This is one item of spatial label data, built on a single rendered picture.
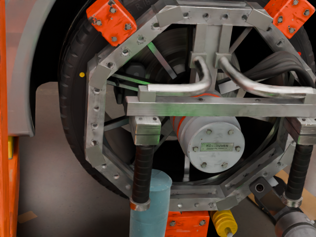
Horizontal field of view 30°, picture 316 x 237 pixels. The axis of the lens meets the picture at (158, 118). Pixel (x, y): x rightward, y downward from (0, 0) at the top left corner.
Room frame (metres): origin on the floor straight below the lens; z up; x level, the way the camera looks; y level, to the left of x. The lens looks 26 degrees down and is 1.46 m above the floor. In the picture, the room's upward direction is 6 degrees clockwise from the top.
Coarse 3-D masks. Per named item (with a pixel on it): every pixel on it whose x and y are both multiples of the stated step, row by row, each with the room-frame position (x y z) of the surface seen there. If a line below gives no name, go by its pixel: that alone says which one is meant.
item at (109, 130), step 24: (192, 24) 1.36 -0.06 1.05; (264, 48) 1.50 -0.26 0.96; (120, 72) 1.34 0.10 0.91; (168, 72) 1.35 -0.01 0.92; (120, 120) 1.33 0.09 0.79; (168, 120) 1.35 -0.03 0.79; (240, 120) 1.54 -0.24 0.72; (264, 120) 1.41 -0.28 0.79; (120, 144) 1.40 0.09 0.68; (168, 144) 1.54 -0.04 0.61; (264, 144) 1.39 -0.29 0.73; (168, 168) 1.40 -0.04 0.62; (192, 168) 1.41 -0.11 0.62; (240, 168) 1.38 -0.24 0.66
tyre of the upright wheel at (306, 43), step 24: (120, 0) 1.31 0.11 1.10; (144, 0) 1.31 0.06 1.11; (240, 0) 1.36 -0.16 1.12; (264, 0) 1.37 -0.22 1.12; (72, 24) 1.42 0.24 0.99; (72, 48) 1.29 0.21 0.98; (96, 48) 1.29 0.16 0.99; (72, 72) 1.28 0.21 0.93; (288, 72) 1.40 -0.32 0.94; (72, 96) 1.28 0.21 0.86; (72, 120) 1.28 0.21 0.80; (72, 144) 1.28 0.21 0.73; (120, 192) 1.31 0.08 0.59
